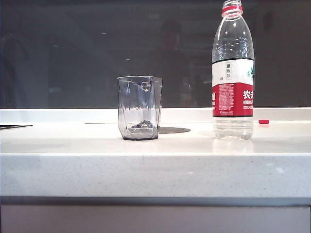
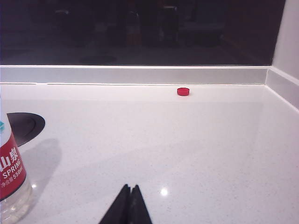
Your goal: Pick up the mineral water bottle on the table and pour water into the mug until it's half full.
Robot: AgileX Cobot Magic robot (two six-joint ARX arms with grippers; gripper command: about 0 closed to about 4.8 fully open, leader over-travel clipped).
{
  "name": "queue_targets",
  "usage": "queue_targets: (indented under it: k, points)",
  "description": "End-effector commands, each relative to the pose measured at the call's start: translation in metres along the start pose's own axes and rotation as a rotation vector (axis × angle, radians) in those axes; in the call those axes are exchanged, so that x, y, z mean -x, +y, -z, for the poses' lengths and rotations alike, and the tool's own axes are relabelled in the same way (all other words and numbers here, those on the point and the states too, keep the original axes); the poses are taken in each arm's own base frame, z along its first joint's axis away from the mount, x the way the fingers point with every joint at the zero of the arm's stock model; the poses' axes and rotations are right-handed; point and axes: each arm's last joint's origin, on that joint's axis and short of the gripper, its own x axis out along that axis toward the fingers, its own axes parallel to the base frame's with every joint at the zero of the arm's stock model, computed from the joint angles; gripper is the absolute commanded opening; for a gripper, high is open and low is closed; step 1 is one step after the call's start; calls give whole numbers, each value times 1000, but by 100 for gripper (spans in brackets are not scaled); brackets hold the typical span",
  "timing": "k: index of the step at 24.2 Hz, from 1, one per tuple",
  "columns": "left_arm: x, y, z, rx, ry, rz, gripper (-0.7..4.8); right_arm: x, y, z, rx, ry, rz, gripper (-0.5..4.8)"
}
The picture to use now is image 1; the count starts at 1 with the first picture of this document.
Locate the grey cabinet drawer front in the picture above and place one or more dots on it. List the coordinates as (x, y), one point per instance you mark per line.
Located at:
(155, 219)

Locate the black round flat disc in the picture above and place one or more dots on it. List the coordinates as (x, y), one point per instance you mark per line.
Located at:
(173, 130)

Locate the clear plastic water bottle red label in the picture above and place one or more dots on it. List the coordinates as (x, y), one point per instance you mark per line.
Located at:
(233, 99)

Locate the grey faceted transparent glass cup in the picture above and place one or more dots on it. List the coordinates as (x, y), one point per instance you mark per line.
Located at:
(137, 109)

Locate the black flat cooktop panel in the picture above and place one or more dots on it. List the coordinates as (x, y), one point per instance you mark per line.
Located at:
(12, 126)

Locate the red plastic bottle cap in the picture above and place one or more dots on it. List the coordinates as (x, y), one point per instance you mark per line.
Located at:
(264, 122)

